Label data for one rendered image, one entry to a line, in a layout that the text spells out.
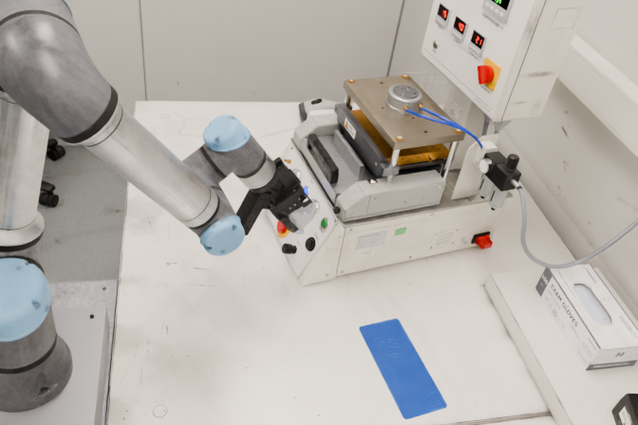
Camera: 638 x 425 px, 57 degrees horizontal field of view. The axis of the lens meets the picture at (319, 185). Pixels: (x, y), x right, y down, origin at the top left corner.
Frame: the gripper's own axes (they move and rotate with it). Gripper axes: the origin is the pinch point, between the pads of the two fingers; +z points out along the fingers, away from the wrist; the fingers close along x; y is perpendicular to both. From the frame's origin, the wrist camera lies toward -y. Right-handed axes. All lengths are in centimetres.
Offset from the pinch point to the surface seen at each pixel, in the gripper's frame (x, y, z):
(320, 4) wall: 152, 49, 50
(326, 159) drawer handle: 8.5, 14.2, -5.0
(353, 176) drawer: 5.7, 17.2, 1.9
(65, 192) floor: 136, -92, 43
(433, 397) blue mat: -39.7, 5.2, 20.3
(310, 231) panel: 2.4, 1.7, 5.6
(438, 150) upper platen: 1.9, 36.7, 6.5
